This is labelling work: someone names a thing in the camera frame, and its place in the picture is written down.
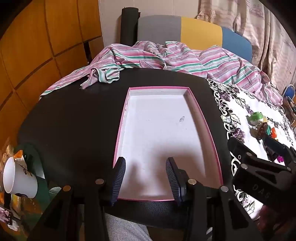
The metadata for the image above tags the black rolled mat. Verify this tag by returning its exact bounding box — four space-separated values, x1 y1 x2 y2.
120 7 140 47

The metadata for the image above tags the green white toy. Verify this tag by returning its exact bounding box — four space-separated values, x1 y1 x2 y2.
246 112 266 126

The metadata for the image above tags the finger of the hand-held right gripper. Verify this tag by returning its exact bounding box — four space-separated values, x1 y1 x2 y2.
264 136 296 167
227 138 292 173

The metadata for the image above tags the pink-rimmed white tray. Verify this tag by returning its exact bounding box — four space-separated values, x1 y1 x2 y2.
112 86 223 202

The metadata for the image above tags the beige patterned curtain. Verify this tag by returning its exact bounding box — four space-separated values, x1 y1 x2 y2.
196 0 296 93

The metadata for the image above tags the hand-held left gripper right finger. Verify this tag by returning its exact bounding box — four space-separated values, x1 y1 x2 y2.
166 157 264 241

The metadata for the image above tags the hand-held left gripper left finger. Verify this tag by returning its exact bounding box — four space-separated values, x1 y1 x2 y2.
28 157 126 241

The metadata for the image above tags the brown comb-like toy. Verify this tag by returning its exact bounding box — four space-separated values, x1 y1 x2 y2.
253 124 269 141

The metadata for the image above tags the pink green striped cloth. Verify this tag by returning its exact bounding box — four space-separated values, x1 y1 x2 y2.
39 40 284 107

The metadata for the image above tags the white floral tablecloth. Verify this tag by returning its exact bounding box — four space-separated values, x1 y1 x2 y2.
207 78 296 220

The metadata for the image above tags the person's right hand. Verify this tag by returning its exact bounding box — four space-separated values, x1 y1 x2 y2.
260 204 296 232

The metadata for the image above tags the black table mat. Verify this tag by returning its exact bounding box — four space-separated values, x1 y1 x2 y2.
17 67 234 232

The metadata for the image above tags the wooden wardrobe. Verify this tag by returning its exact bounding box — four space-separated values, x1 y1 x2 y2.
0 0 103 144

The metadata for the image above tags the grey yellow blue chair back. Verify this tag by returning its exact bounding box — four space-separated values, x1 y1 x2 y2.
136 14 253 63

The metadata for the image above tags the white paper cup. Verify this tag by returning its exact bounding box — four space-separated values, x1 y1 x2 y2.
3 156 38 199

